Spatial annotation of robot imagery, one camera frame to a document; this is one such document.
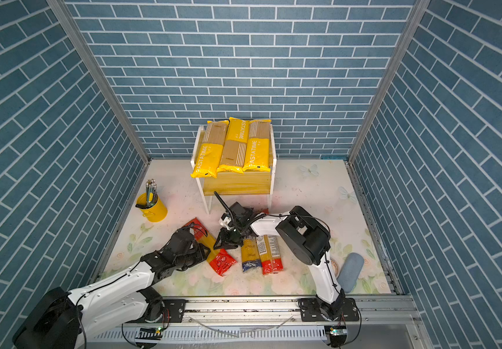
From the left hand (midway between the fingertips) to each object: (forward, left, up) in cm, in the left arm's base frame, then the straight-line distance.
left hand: (214, 255), depth 85 cm
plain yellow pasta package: (+26, -8, +33) cm, 43 cm away
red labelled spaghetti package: (+1, -22, +2) cm, 22 cm away
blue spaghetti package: (-1, -15, +1) cm, 15 cm away
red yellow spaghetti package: (-2, -3, +2) cm, 4 cm away
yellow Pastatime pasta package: (+25, 0, +34) cm, 42 cm away
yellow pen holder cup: (+16, +26, +5) cm, 31 cm away
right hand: (+2, -1, 0) cm, 2 cm away
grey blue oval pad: (-6, -53, +2) cm, 53 cm away
